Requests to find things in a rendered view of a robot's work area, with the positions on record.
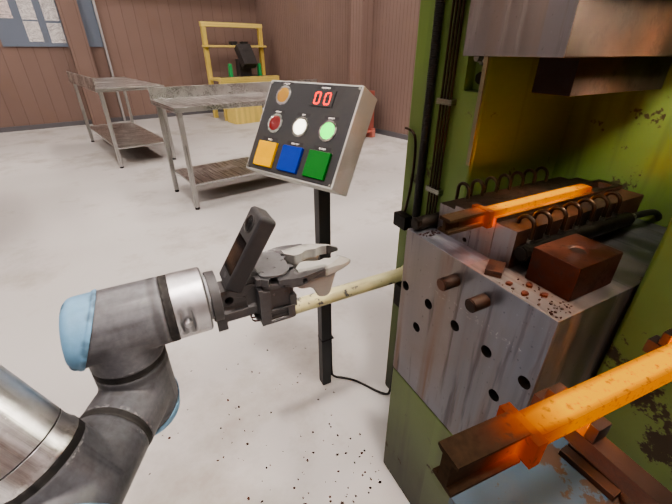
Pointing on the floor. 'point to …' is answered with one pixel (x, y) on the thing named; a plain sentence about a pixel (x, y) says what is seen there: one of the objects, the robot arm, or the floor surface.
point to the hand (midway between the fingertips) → (336, 252)
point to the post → (327, 304)
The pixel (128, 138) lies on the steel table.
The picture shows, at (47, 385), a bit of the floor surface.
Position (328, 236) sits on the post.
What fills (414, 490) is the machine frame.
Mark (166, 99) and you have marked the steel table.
